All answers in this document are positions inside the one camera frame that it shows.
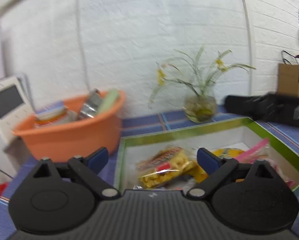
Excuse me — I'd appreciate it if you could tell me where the pink strip snack bag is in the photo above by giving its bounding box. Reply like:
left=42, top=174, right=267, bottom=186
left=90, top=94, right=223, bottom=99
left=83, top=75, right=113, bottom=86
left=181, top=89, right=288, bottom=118
left=235, top=138, right=269, bottom=163

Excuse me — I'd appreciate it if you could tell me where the clear galette snack bag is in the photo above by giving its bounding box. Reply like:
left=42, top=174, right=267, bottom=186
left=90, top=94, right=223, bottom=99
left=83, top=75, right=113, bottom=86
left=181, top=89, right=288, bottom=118
left=136, top=146, right=197, bottom=189

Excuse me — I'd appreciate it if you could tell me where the yellow snack bag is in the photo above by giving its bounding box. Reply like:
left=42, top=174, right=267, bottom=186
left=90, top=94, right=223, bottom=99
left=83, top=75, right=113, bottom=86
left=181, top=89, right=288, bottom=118
left=212, top=148, right=244, bottom=158

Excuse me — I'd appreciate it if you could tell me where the brown paper bag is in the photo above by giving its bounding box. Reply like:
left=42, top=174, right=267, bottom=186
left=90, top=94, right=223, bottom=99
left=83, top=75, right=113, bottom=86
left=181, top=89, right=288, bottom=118
left=277, top=63, right=299, bottom=98

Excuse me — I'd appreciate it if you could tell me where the orange plastic basin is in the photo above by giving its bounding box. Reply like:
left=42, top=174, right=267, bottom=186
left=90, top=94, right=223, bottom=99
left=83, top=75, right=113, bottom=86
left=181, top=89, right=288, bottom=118
left=12, top=90, right=126, bottom=162

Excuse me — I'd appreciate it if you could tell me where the blue patterned tablecloth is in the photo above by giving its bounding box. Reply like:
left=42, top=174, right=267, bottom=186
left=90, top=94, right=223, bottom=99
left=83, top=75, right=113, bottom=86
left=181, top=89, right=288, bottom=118
left=0, top=111, right=299, bottom=239

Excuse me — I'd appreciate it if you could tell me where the green cardboard box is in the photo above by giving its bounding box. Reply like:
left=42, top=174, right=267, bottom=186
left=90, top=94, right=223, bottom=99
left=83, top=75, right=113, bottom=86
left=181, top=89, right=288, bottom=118
left=113, top=118, right=299, bottom=191

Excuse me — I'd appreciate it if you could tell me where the glass vase with orchid plant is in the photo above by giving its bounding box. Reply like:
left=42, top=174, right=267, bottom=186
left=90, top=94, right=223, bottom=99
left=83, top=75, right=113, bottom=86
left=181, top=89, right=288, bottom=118
left=149, top=46, right=256, bottom=124

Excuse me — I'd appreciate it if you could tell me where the white appliance with screen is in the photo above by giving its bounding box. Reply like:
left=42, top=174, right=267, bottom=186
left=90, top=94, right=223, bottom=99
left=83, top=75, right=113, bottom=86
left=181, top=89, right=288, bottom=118
left=0, top=76, right=34, bottom=147

